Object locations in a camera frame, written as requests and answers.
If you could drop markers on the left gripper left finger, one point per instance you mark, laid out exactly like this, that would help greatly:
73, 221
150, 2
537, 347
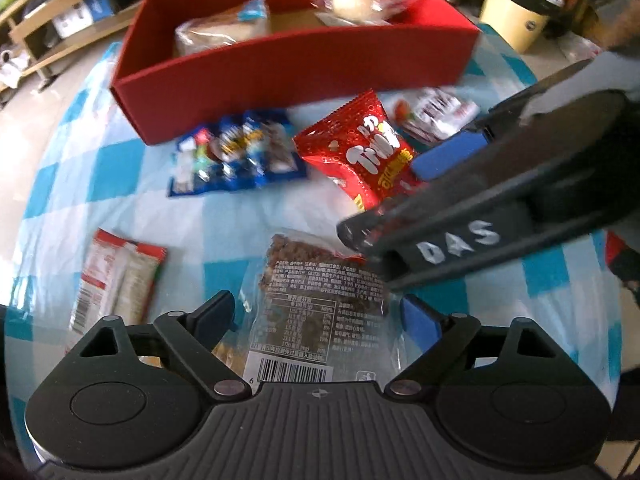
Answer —
190, 339

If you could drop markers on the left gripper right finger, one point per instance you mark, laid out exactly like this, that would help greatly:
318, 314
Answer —
443, 340

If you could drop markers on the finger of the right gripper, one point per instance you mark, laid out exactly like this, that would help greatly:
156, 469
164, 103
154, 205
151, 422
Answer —
392, 222
438, 160

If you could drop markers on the yellow waffle snack bag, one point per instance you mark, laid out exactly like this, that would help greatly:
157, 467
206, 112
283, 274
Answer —
233, 354

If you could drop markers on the white red small snack packet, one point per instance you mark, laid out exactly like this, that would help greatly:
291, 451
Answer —
432, 115

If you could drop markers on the red Trolli candy bag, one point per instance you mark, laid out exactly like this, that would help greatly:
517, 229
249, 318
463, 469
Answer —
357, 147

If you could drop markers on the red white long packet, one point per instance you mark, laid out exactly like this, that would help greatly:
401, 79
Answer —
118, 278

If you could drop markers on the dark meat floss bread pack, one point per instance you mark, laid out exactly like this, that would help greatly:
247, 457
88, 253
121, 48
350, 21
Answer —
313, 314

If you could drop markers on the blue sausage snack pack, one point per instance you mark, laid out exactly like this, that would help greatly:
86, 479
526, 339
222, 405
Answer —
239, 152

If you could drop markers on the round bun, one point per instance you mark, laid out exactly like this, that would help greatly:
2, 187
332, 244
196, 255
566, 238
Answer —
359, 12

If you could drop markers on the milk cake bread pack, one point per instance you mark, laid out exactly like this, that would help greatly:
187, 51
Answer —
250, 20

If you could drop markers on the blue white checkered cloth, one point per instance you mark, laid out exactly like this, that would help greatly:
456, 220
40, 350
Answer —
81, 168

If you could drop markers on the cream trash bin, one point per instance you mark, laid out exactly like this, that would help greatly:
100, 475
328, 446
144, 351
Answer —
519, 22

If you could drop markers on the red cardboard box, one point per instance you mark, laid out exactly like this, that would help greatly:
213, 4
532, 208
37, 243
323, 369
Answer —
164, 94

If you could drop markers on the blue white box on shelf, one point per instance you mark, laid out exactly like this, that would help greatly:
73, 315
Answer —
82, 15

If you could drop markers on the wooden TV stand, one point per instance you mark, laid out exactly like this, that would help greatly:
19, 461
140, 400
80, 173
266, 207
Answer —
41, 59

